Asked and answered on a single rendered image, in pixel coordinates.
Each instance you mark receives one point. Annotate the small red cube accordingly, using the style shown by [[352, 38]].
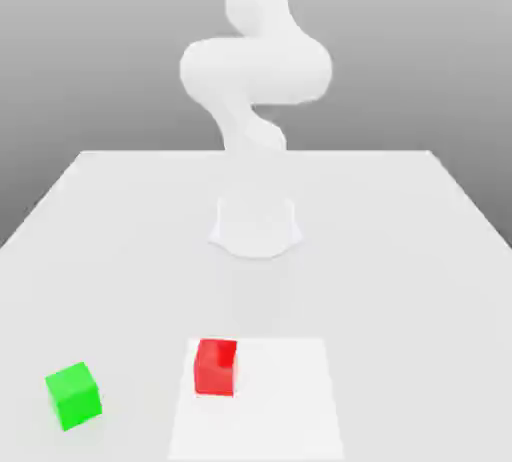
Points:
[[212, 374]]

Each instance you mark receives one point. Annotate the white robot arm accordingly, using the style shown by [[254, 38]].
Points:
[[256, 70]]

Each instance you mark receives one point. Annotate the small green cube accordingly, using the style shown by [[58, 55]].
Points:
[[74, 396]]

